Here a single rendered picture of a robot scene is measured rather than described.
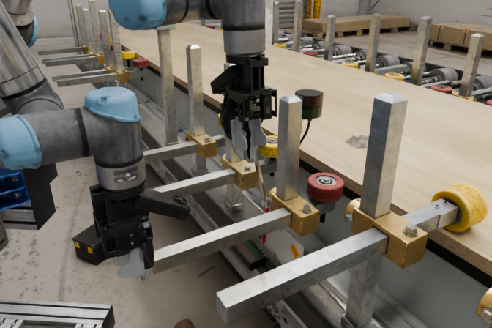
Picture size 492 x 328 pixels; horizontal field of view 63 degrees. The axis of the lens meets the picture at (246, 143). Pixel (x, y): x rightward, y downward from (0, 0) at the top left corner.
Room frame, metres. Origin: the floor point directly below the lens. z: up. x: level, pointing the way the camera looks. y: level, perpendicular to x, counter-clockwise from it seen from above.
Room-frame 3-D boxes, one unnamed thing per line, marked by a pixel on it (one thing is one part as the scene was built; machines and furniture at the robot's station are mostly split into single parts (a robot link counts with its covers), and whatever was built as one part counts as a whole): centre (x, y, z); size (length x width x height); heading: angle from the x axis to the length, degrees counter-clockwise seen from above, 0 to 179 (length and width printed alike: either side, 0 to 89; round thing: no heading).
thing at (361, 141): (1.03, -0.32, 0.91); 0.09 x 0.07 x 0.02; 113
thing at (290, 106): (0.80, -0.09, 0.87); 0.03 x 0.03 x 0.48; 30
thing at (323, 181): (0.81, -0.18, 0.85); 0.08 x 0.08 x 0.11
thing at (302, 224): (0.78, -0.11, 0.85); 0.13 x 0.06 x 0.05; 30
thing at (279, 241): (0.81, -0.06, 0.75); 0.26 x 0.01 x 0.10; 30
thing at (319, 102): (0.82, -0.13, 1.10); 0.06 x 0.06 x 0.02
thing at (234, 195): (1.02, 0.03, 0.89); 0.03 x 0.03 x 0.48; 30
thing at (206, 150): (1.21, 0.15, 0.82); 0.13 x 0.06 x 0.05; 30
